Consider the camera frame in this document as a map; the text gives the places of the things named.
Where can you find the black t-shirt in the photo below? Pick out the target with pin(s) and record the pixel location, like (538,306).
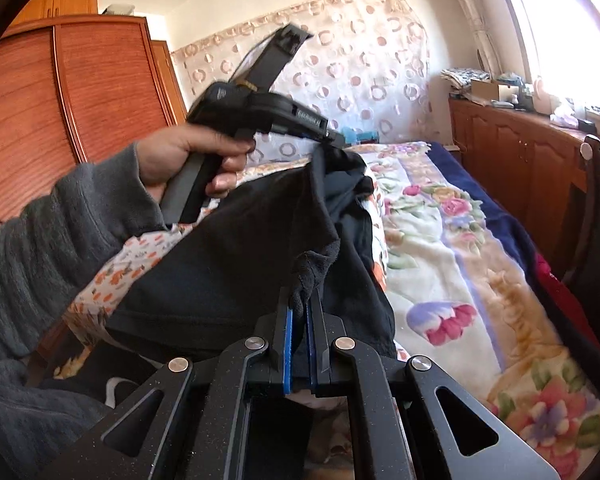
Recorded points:
(286,238)

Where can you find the cardboard box on cabinet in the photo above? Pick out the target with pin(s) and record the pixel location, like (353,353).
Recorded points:
(493,90)

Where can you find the red fabric beside bed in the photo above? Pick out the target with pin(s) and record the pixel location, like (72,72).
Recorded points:
(564,301)

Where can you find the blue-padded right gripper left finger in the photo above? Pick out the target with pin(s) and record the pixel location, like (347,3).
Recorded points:
(189,420)

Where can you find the dark-blue-padded right gripper right finger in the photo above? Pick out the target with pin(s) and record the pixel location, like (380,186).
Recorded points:
(411,420)

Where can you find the long wooden cabinet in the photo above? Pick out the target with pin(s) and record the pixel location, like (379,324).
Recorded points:
(533,169)

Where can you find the wooden wardrobe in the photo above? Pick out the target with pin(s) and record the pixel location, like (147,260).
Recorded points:
(76,86)

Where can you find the floral bedspread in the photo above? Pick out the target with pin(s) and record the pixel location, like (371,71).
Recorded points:
(459,295)

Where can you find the stack of papers on cabinet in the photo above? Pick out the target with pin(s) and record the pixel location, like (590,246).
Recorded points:
(461,78)

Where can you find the pink pitcher on cabinet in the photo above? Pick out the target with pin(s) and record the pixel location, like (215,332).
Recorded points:
(543,101)

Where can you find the grey sweater forearm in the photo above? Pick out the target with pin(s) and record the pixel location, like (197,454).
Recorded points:
(47,256)

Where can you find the blue box on headboard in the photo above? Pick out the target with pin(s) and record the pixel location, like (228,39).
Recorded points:
(355,136)

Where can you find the orange-print white blanket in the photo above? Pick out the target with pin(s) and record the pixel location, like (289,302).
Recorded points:
(87,315)

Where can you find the circle-pattern sheer curtain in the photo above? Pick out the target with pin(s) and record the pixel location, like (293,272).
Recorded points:
(365,67)

